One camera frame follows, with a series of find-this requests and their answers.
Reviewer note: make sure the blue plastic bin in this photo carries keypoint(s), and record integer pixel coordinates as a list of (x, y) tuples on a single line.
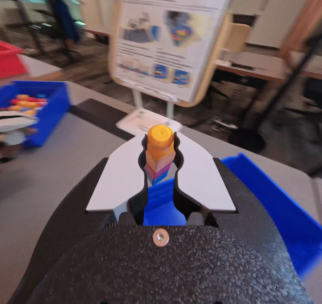
[(52, 113), (264, 196)]

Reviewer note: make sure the wood-edged desk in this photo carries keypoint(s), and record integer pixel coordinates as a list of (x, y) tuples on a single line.
[(251, 67)]

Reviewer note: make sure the black floor stand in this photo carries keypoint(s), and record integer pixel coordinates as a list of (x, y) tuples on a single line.
[(247, 139)]

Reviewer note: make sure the red mega block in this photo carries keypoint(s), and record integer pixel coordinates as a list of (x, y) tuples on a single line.
[(149, 170)]

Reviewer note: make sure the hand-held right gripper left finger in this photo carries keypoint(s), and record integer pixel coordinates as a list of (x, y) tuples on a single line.
[(118, 181)]

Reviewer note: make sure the blue mega block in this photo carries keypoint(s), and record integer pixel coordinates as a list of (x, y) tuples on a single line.
[(157, 181)]

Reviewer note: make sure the orange mega block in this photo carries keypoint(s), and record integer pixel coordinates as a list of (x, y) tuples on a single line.
[(159, 143)]

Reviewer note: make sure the poster board stand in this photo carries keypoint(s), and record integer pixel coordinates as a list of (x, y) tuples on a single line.
[(163, 45)]

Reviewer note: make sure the blue jacket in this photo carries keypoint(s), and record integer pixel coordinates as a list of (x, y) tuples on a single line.
[(65, 20)]

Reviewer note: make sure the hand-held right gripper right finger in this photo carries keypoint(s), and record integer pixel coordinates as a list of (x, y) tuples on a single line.
[(203, 181)]

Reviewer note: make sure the red plastic bin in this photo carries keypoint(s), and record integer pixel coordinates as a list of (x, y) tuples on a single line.
[(10, 62)]

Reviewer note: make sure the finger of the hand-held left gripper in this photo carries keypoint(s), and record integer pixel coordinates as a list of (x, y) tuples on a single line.
[(17, 125), (12, 113)]

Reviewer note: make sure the light wooden box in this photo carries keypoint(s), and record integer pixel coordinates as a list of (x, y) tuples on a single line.
[(237, 37)]

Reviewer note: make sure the pile of mega blocks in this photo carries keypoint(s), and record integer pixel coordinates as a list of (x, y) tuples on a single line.
[(25, 104)]

